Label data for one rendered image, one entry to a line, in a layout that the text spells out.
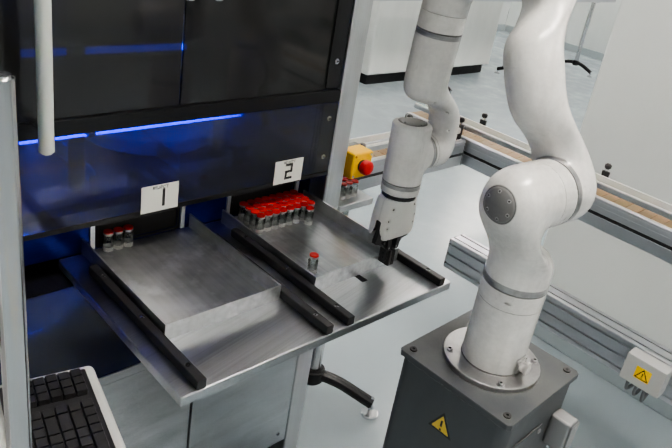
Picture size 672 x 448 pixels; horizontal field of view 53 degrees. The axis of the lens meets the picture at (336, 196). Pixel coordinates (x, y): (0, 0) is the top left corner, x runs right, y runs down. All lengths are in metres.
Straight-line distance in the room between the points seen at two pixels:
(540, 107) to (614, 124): 1.61
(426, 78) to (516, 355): 0.55
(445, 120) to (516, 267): 0.38
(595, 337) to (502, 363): 1.01
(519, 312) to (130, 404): 0.93
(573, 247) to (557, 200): 1.79
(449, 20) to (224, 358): 0.73
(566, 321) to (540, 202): 1.24
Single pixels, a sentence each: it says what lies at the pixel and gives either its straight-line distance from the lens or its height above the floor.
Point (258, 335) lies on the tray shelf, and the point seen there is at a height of 0.88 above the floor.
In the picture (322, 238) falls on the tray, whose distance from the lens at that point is 1.64.
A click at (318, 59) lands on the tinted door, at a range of 1.58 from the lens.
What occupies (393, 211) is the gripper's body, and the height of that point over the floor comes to 1.05.
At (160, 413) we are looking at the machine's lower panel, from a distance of 1.80.
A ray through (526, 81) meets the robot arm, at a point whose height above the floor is 1.41.
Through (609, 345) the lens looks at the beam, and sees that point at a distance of 2.31.
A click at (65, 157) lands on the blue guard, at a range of 1.32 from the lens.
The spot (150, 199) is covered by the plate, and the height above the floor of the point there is 1.02.
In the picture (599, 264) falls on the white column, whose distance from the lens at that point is 2.92.
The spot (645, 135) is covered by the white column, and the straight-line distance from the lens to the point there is 2.74.
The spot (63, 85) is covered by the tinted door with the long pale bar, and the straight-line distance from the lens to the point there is 1.28.
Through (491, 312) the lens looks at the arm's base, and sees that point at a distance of 1.29.
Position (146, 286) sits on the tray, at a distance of 1.41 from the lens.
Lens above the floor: 1.66
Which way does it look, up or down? 25 degrees down
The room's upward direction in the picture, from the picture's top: 10 degrees clockwise
